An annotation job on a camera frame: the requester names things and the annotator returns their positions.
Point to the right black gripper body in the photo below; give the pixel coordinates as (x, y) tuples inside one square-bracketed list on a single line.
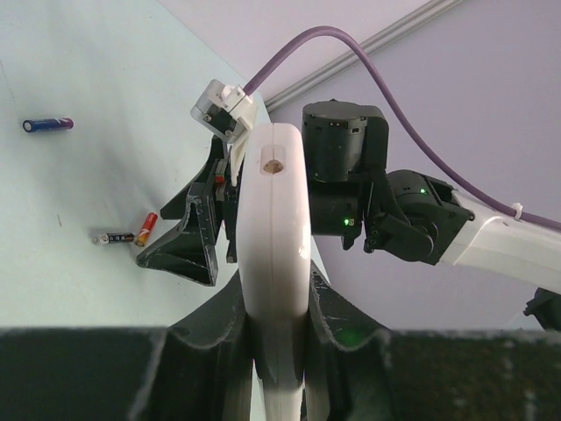
[(226, 194)]

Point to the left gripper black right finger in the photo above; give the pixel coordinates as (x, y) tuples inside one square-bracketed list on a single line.
[(357, 369)]

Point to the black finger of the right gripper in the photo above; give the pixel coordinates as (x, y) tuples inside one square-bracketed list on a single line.
[(189, 248), (176, 207)]

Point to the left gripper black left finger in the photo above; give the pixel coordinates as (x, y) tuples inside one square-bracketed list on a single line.
[(200, 368)]

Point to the red battery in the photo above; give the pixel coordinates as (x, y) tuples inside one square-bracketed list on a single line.
[(146, 229)]

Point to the white red remote control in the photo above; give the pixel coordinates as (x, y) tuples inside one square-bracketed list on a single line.
[(274, 254)]

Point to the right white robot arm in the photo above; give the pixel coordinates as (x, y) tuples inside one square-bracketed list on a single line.
[(409, 215)]

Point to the black battery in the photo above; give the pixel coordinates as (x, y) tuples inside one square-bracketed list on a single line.
[(110, 238)]

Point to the purple battery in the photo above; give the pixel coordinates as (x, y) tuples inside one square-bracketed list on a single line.
[(47, 125)]

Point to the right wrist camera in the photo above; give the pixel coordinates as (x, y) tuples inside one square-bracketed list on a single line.
[(230, 114)]

